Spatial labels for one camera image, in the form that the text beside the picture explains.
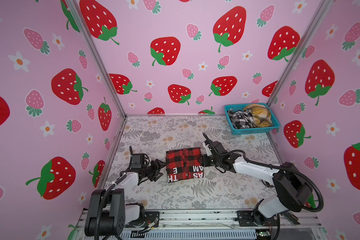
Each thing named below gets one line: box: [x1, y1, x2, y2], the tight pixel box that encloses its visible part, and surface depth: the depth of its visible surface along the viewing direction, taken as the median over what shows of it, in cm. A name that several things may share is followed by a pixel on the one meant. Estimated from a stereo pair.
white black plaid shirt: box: [228, 109, 255, 129], surface depth 108 cm
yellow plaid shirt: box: [243, 104, 273, 127], surface depth 110 cm
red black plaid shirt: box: [165, 147, 204, 183], surface depth 90 cm
